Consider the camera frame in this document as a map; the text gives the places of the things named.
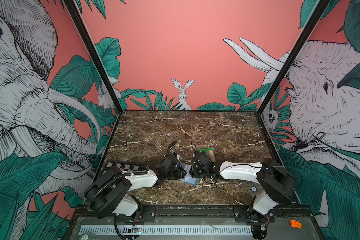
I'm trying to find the gold credit card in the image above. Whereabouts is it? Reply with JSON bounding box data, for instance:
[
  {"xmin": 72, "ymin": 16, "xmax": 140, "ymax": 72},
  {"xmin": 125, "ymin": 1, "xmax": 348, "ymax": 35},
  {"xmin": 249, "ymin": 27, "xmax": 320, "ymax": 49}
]
[{"xmin": 206, "ymin": 150, "xmax": 216, "ymax": 162}]

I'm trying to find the white slotted cable duct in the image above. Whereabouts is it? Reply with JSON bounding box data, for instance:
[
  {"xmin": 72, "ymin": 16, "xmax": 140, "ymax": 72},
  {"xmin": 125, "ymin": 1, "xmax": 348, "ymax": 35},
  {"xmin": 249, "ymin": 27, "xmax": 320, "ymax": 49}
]
[{"xmin": 78, "ymin": 225, "xmax": 252, "ymax": 236}]

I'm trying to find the left black frame post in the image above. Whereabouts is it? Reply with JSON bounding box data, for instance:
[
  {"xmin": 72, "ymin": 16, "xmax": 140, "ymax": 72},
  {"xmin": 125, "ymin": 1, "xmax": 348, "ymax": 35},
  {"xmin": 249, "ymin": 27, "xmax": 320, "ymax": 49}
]
[{"xmin": 63, "ymin": 0, "xmax": 123, "ymax": 115}]

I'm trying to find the black frame post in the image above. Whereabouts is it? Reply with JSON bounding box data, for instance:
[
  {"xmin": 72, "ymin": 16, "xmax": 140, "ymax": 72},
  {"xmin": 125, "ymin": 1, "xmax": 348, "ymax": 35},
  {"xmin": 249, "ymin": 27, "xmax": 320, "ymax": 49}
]
[
  {"xmin": 257, "ymin": 0, "xmax": 330, "ymax": 115},
  {"xmin": 63, "ymin": 0, "xmax": 123, "ymax": 115}
]

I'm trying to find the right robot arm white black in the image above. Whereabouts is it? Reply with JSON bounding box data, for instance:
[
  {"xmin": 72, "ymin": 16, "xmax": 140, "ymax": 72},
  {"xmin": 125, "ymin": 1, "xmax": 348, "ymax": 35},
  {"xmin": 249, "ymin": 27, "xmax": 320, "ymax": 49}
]
[{"xmin": 190, "ymin": 151, "xmax": 296, "ymax": 223}]

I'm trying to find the black front mounting rail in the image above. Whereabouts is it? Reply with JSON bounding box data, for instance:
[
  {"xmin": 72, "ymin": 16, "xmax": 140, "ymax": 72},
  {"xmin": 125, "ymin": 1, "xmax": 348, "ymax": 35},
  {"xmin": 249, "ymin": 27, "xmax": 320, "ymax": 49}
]
[{"xmin": 74, "ymin": 204, "xmax": 313, "ymax": 223}]

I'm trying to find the orange connector clip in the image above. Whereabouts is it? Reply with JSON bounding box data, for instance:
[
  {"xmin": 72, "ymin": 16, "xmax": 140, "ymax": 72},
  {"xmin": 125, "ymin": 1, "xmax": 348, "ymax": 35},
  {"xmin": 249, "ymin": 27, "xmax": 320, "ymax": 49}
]
[{"xmin": 290, "ymin": 220, "xmax": 302, "ymax": 229}]

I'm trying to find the green plastic card tray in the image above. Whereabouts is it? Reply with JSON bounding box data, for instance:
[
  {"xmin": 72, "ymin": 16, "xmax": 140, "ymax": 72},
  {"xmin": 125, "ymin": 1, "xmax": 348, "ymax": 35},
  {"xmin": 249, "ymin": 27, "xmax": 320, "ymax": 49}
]
[{"xmin": 200, "ymin": 148, "xmax": 216, "ymax": 162}]

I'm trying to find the right black frame post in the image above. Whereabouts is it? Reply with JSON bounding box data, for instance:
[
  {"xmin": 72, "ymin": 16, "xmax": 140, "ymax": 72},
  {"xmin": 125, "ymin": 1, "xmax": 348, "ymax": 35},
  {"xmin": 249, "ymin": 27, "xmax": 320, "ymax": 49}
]
[{"xmin": 257, "ymin": 0, "xmax": 330, "ymax": 115}]

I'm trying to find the checkerboard calibration board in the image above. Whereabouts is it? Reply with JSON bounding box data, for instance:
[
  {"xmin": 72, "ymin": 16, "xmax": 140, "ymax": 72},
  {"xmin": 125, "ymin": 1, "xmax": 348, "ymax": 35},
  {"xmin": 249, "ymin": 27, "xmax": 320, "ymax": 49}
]
[{"xmin": 104, "ymin": 162, "xmax": 147, "ymax": 173}]

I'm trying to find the blue leather card holder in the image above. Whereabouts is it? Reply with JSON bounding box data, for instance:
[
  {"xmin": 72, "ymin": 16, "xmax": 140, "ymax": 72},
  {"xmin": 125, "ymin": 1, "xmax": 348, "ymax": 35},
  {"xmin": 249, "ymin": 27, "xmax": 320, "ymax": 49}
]
[{"xmin": 180, "ymin": 163, "xmax": 198, "ymax": 186}]

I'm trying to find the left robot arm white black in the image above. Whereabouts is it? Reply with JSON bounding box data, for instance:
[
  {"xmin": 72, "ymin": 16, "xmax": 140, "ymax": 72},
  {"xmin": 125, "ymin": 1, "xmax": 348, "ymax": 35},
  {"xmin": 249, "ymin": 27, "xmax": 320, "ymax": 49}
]
[{"xmin": 85, "ymin": 153, "xmax": 187, "ymax": 223}]

